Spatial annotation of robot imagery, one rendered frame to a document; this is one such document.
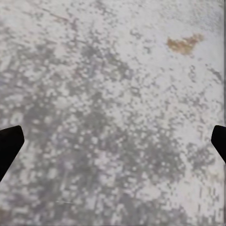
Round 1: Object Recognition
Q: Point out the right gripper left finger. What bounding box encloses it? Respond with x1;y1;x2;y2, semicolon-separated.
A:
0;125;24;181

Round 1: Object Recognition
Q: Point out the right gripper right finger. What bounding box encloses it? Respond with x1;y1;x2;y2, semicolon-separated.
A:
211;125;226;163

